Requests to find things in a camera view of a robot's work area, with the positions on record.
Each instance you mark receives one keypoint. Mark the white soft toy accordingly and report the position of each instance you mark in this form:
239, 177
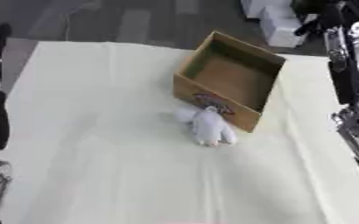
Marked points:
211, 127

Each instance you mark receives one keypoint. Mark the tan cardboard box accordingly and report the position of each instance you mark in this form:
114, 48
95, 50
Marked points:
228, 78

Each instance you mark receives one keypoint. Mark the white foam block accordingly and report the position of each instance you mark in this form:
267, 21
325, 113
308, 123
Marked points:
282, 27

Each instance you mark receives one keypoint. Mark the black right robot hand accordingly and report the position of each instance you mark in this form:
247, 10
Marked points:
345, 78

